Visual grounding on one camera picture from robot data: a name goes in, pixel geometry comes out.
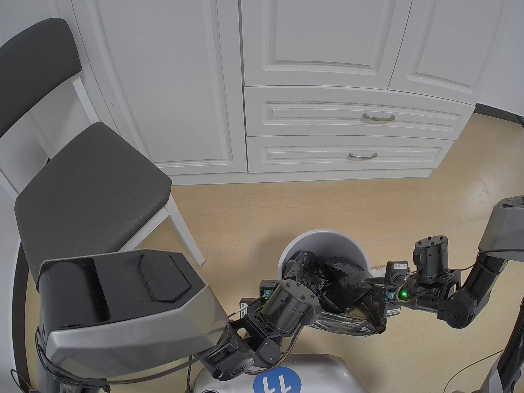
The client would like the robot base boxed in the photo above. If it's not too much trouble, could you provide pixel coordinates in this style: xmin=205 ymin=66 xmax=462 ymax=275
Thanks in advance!
xmin=192 ymin=352 xmax=366 ymax=393

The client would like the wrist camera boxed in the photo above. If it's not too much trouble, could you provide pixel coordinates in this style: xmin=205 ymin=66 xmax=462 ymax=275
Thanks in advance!
xmin=258 ymin=278 xmax=281 ymax=302
xmin=370 ymin=287 xmax=396 ymax=307

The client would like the white trash bin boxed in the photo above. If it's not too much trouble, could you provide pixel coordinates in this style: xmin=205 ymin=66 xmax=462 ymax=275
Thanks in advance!
xmin=277 ymin=229 xmax=373 ymax=287

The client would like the black cable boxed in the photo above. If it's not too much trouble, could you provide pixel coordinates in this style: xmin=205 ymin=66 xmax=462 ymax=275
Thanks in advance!
xmin=186 ymin=355 xmax=197 ymax=393
xmin=444 ymin=350 xmax=504 ymax=393

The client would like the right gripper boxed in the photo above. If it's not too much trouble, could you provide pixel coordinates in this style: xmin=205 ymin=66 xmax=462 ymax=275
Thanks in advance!
xmin=364 ymin=260 xmax=415 ymax=319

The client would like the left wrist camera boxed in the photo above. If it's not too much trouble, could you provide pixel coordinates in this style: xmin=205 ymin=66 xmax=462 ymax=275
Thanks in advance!
xmin=258 ymin=278 xmax=281 ymax=302

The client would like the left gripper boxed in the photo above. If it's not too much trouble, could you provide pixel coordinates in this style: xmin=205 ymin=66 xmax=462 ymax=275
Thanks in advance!
xmin=239 ymin=296 xmax=265 ymax=323

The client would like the white wardrobe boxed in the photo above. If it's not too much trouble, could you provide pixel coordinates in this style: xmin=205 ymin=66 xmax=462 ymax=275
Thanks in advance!
xmin=46 ymin=0 xmax=508 ymax=186

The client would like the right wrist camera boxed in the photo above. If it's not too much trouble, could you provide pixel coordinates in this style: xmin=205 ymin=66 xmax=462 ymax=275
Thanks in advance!
xmin=370 ymin=287 xmax=396 ymax=307

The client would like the black plastic bag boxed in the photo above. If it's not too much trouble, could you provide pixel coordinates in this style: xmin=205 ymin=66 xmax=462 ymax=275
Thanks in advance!
xmin=282 ymin=250 xmax=388 ymax=337

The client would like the grey padded white chair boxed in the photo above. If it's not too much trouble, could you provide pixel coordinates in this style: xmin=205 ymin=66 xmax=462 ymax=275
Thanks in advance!
xmin=0 ymin=18 xmax=206 ymax=293

